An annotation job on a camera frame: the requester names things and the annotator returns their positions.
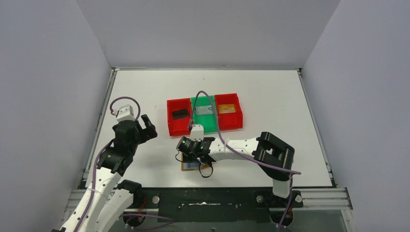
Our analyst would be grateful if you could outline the yellow leather card holder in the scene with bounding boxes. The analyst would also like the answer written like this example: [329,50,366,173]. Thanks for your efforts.
[180,153,210,171]

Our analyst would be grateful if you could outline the gold card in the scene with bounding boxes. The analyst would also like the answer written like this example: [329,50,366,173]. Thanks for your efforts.
[218,104,236,114]

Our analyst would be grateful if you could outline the left red bin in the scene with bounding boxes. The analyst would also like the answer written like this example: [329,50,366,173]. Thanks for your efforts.
[167,98,192,137]

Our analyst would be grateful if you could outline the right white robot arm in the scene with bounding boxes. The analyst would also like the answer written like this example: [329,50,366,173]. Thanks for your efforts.
[176,131,301,199]

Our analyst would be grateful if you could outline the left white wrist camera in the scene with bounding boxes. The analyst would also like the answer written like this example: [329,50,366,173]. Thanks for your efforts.
[116,104,135,123]

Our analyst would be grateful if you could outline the black card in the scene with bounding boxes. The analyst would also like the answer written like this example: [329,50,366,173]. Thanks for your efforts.
[171,108,190,120]

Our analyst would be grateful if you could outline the red bin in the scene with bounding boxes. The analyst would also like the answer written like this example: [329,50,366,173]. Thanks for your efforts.
[214,93,243,131]
[167,98,192,137]

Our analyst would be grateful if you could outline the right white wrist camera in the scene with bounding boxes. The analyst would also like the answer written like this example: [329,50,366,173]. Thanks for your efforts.
[189,124,204,142]

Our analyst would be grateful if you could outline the green middle bin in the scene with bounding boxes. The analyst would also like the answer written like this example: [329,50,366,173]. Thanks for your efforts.
[193,96,217,133]

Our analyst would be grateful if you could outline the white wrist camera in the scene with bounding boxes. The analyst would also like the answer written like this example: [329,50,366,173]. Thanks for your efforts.
[189,124,204,142]
[116,104,135,123]

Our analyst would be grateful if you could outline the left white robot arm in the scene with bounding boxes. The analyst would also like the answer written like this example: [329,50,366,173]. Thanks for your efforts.
[58,115,158,232]

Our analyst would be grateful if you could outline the silver card in green bin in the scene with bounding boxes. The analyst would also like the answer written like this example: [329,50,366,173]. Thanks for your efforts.
[195,105,213,116]

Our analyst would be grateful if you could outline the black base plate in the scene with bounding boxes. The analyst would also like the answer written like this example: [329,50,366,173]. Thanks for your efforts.
[141,187,276,224]

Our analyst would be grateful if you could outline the right red bin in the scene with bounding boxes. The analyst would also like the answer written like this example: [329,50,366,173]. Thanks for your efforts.
[214,93,243,131]

